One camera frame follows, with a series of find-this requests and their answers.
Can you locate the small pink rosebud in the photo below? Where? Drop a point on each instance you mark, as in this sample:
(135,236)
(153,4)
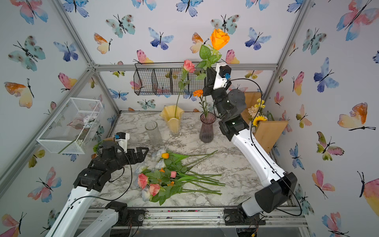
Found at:
(173,174)

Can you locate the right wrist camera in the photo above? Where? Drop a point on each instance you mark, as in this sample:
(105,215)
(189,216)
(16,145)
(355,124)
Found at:
(223,75)

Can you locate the orange rose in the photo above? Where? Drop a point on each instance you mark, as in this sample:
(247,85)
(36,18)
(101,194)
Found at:
(209,54)

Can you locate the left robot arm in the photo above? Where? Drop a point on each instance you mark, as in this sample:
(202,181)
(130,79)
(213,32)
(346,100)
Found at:
(87,187)

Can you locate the orange yellow tulip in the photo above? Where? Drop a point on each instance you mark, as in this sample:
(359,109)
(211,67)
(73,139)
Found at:
(177,158)

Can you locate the white mesh wall box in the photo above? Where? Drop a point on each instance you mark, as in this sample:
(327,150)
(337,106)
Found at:
(74,125)

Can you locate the pink rose lower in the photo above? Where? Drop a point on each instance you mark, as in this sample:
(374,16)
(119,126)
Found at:
(154,189)

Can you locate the black wire wall basket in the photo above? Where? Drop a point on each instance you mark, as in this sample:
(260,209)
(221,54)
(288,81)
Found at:
(161,79)

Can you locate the pink rose middle left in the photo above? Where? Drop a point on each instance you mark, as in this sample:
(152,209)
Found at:
(143,180)

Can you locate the wooden wall shelf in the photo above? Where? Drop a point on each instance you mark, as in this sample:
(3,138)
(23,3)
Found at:
(268,132)

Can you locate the clear glass vase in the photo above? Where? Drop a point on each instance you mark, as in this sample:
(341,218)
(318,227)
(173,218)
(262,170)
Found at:
(154,133)

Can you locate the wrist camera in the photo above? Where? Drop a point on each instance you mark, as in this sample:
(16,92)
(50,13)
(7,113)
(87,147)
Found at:
(121,138)
(223,75)

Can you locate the white blue rose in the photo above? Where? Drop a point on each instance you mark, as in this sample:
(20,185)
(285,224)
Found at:
(156,156)
(146,195)
(160,165)

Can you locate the purple ribbed glass vase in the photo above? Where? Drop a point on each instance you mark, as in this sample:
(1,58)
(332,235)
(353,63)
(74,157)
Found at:
(207,131)

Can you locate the yellow ruffled glass vase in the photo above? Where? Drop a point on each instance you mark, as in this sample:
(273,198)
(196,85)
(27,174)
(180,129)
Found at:
(172,115)

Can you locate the green succulent in pink pot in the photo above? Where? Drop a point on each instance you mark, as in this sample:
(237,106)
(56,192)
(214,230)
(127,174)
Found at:
(95,148)

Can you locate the sunflower bouquet in white vase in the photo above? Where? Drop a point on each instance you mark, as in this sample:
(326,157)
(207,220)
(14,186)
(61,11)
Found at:
(257,115)

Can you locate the pink rose tall stem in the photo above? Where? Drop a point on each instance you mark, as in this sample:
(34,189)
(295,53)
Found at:
(187,68)

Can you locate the white blue rose upper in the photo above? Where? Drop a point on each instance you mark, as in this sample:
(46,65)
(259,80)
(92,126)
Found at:
(156,156)

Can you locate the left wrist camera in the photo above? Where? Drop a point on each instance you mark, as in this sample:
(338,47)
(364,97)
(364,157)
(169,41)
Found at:
(121,138)

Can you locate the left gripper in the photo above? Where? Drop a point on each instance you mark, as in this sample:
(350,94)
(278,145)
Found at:
(141,158)

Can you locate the aluminium front rail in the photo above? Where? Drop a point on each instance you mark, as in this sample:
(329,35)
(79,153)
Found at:
(209,217)

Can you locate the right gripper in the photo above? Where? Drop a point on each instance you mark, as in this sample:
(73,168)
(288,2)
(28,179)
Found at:
(214,92)

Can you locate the orange marigold flower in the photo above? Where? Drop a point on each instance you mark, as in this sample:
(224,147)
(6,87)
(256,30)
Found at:
(203,102)

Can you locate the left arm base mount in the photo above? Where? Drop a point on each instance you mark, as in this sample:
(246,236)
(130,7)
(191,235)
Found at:
(126,216)

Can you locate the white blue rose middle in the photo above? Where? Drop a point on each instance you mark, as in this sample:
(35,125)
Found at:
(160,165)

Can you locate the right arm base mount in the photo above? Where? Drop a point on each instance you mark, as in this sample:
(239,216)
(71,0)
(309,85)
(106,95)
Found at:
(235,216)

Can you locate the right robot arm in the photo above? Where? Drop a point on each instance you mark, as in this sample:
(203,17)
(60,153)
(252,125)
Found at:
(278,185)

